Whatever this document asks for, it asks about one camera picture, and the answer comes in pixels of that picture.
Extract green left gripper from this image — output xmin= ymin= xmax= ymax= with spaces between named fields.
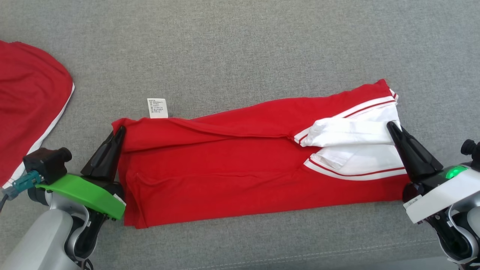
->
xmin=36 ymin=126 xmax=127 ymax=221

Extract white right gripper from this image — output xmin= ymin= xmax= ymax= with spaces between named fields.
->
xmin=387 ymin=121 xmax=480 ymax=225

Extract red shorts with white trim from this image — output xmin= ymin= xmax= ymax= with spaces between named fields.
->
xmin=0 ymin=40 xmax=75 ymax=188

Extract red shirt with white sleeves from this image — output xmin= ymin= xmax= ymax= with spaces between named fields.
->
xmin=112 ymin=79 xmax=411 ymax=230

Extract grey fabric sofa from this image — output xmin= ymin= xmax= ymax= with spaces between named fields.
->
xmin=0 ymin=0 xmax=480 ymax=270

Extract black cable with teal plug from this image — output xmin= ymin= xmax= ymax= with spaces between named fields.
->
xmin=0 ymin=171 xmax=42 ymax=213

